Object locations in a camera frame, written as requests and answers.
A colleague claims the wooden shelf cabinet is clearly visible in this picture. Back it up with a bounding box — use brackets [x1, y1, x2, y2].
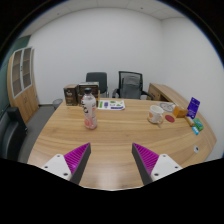
[6, 46, 40, 125]

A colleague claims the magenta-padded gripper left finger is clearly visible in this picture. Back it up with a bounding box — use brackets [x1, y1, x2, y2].
[41, 142, 92, 185]

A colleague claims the green packet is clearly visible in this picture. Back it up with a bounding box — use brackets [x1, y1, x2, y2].
[192, 118, 205, 132]

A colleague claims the clear drink bottle black cap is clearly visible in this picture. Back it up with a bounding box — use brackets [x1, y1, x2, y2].
[80, 87, 98, 130]

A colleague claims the flat round red coaster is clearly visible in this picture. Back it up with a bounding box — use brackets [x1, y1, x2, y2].
[164, 114, 176, 123]

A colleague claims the black mesh office chair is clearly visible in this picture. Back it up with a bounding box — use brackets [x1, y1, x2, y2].
[111, 70, 155, 101]

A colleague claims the white speckled ceramic mug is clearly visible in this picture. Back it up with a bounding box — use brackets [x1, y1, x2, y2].
[147, 104, 165, 125]

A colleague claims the wooden side desk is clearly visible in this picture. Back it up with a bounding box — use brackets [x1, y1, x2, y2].
[146, 82, 188, 109]

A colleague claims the large dark brown carton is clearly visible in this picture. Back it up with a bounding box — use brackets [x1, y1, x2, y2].
[77, 81, 101, 104]

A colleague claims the orange cardboard box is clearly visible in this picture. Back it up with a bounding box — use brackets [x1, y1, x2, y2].
[172, 105, 189, 118]

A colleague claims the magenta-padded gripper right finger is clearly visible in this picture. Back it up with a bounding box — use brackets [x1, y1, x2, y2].
[131, 142, 184, 186]

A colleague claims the black leather armchair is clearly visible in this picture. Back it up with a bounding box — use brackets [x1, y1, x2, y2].
[0, 106, 28, 161]

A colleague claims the printed white sticker sheet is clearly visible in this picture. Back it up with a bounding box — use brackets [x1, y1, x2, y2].
[97, 99, 126, 111]

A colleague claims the small tan box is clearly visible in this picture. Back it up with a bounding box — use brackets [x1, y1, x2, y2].
[184, 115, 195, 127]

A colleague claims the grey waste bin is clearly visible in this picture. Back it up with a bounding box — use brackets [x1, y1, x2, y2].
[52, 98, 64, 110]

